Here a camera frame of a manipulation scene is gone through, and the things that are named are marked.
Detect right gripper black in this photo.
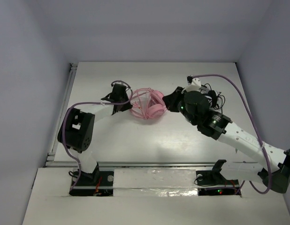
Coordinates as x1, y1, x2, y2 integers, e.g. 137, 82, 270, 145
163, 86, 197, 126

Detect pink headphones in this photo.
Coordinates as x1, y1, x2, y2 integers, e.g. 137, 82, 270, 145
130, 88, 166, 120

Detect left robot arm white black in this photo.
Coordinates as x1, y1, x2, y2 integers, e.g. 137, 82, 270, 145
57, 81, 133, 185

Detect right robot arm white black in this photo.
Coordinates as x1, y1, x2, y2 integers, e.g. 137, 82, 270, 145
162, 87, 290, 194

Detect black white headphones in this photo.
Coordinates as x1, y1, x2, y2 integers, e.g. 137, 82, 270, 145
199, 83, 226, 111

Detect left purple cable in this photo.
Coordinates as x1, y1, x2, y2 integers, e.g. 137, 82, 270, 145
62, 80, 133, 195

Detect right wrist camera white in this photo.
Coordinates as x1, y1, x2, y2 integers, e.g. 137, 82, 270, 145
184, 76, 201, 92

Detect aluminium rail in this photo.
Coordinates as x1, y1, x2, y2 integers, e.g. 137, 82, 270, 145
44, 160, 215, 168

